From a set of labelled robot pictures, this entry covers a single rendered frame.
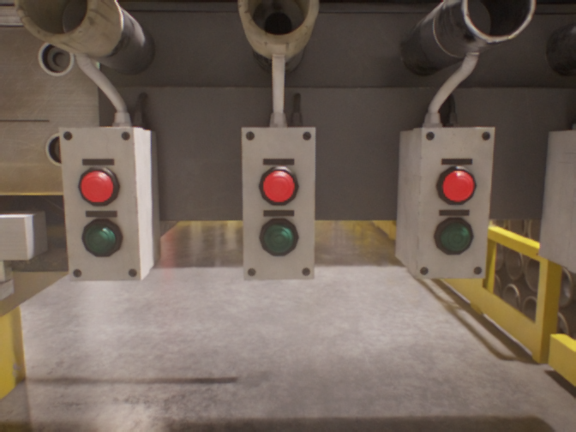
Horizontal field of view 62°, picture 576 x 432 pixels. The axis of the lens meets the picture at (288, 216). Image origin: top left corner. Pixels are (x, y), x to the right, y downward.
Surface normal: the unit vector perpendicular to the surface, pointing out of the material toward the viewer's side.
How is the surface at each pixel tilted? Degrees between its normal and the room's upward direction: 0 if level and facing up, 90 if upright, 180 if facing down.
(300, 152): 90
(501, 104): 90
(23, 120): 90
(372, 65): 90
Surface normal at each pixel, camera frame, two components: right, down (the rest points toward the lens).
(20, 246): 0.03, 0.15
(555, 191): -1.00, 0.00
